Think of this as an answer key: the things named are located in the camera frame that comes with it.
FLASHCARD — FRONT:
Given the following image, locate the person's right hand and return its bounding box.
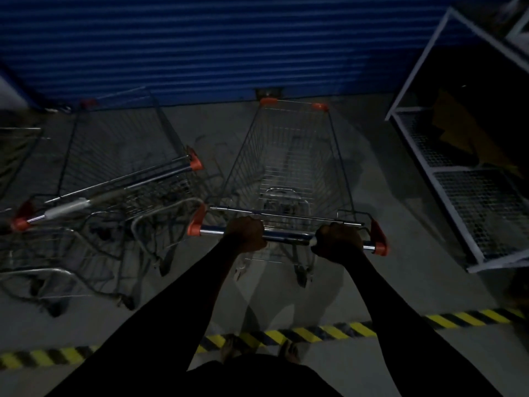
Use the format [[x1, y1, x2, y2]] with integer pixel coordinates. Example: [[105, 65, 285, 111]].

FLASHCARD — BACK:
[[310, 222, 364, 265]]

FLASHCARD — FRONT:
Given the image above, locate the person's left hand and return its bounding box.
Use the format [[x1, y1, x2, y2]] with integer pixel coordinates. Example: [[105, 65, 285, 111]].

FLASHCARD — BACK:
[[223, 216, 267, 254]]

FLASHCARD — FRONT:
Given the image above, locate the person's left forearm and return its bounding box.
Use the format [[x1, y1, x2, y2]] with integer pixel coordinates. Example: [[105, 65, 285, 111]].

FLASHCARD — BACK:
[[45, 242, 245, 397]]

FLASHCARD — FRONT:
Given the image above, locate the person's right forearm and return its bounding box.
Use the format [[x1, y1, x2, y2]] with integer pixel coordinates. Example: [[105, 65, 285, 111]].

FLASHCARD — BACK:
[[343, 251, 503, 397]]

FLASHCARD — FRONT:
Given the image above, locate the person's left foot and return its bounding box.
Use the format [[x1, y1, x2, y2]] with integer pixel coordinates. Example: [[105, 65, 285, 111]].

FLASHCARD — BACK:
[[221, 334, 242, 362]]

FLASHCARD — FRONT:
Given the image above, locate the person's foot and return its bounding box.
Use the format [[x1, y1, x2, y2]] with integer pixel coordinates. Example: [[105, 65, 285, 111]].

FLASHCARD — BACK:
[[279, 339, 300, 363], [221, 334, 242, 362]]

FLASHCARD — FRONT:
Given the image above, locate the person's right foot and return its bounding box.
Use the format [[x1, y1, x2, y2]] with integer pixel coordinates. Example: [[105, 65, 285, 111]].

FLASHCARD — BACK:
[[279, 339, 300, 363]]

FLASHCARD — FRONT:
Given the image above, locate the person's dark clothing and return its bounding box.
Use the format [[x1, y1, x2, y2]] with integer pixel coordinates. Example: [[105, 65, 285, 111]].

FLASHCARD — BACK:
[[186, 353, 344, 397]]

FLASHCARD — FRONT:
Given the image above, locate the white metal rack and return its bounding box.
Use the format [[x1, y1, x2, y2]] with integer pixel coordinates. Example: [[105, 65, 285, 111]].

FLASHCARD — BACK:
[[384, 6, 529, 273]]

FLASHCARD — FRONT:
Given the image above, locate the blue roller shutter door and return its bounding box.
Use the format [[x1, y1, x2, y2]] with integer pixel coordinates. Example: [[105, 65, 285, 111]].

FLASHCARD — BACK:
[[0, 0, 513, 110]]

